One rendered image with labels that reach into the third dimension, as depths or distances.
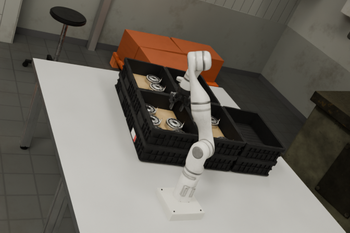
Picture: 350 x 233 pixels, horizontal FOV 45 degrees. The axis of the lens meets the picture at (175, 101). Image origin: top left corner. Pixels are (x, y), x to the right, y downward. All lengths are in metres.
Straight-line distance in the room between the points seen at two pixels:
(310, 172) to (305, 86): 2.05
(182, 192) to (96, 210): 0.42
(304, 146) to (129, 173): 2.23
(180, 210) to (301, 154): 2.21
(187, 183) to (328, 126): 2.12
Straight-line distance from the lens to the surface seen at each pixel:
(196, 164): 1.98
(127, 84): 2.66
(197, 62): 1.90
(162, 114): 2.54
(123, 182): 2.13
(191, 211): 2.08
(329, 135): 3.92
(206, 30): 5.60
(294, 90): 5.99
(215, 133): 2.61
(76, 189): 2.00
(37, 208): 2.86
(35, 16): 4.85
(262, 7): 5.93
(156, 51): 4.44
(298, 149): 4.09
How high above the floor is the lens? 2.03
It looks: 26 degrees down
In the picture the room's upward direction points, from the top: 25 degrees clockwise
